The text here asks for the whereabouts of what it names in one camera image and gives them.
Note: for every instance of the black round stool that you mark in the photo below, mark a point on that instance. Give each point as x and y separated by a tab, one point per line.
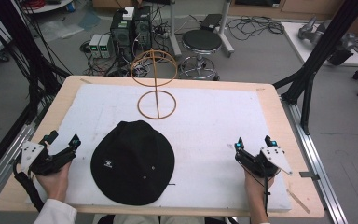
201	43

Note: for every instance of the strip of beige tape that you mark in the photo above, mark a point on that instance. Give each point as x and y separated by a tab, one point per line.
298	200

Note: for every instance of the black computer tower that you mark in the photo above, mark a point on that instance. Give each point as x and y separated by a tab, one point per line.
121	34
143	29

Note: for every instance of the aluminium rail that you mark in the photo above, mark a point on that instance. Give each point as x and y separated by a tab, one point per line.
317	168
3	161

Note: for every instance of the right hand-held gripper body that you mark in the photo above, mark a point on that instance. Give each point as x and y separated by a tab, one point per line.
268	160

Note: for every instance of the white foam mat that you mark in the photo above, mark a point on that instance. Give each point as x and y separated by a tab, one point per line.
211	124

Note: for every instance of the flat black box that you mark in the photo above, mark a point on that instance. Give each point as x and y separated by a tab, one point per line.
210	21

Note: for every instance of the black bucket hat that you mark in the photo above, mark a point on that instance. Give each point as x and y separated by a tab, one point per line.
132	163

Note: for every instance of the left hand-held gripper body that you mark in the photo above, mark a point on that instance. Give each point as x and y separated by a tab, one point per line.
31	154

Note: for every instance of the person's left hand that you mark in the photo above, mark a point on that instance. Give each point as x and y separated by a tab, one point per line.
53	184

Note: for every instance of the round white table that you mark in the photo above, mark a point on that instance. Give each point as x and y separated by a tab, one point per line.
52	6

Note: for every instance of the white platform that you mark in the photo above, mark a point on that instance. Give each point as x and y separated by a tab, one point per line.
298	46

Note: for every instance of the grey power supply unit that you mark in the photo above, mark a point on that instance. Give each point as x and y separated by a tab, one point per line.
106	46
95	46

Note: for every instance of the white box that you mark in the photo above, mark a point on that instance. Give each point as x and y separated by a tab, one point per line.
128	13

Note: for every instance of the person's right hand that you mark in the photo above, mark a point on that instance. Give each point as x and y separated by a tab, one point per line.
256	186

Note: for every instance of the white metal frame leg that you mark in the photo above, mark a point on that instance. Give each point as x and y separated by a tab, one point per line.
174	31
226	31

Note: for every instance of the grey metal bracket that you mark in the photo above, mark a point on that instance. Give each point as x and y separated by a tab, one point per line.
309	175

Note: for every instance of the black metal frame stand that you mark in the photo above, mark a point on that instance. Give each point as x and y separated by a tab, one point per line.
320	53
15	40

